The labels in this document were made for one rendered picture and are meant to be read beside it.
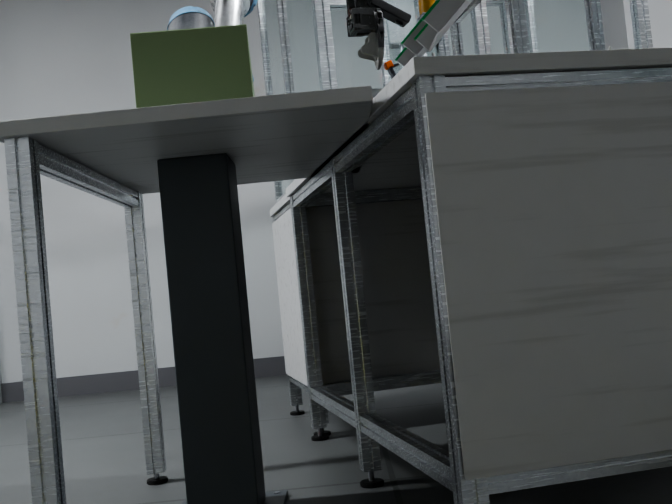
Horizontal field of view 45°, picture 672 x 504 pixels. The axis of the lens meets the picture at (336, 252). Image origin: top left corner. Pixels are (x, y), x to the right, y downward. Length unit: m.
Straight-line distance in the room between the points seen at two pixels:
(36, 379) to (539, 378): 0.89
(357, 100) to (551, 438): 0.68
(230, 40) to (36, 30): 3.83
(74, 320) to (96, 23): 1.90
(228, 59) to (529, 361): 0.99
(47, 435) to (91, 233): 3.80
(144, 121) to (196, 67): 0.41
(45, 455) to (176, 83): 0.86
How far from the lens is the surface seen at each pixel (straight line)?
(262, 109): 1.50
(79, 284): 5.33
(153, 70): 1.92
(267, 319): 5.10
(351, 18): 2.15
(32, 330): 1.58
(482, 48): 3.13
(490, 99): 1.39
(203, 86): 1.90
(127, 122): 1.53
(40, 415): 1.58
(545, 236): 1.39
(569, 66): 1.46
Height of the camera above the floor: 0.49
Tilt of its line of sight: 3 degrees up
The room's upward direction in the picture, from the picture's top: 6 degrees counter-clockwise
